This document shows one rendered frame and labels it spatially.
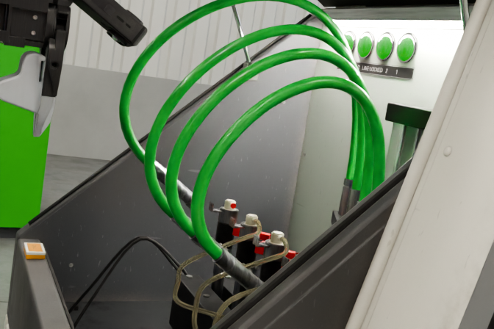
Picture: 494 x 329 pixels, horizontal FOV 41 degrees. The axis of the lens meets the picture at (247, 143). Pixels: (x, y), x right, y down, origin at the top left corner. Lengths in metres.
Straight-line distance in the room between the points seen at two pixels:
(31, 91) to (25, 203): 3.60
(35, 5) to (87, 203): 0.59
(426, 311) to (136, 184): 0.76
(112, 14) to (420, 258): 0.40
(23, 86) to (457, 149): 0.44
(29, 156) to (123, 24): 3.55
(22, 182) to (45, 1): 3.60
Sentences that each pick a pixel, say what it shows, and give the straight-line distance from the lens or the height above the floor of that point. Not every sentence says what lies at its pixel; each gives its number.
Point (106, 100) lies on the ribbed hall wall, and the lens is 7.42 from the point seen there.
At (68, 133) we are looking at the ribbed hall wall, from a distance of 7.44.
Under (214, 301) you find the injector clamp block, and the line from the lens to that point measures 0.94.
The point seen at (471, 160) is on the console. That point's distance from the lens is 0.60.
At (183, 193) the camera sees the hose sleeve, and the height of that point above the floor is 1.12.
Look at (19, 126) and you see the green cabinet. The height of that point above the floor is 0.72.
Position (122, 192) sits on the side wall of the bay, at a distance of 1.24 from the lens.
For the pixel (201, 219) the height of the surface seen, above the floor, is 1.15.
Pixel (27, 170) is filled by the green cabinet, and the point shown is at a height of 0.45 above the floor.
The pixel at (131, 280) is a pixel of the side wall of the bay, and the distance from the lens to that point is 1.30.
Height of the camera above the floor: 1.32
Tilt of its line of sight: 7 degrees down
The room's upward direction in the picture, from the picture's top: 9 degrees clockwise
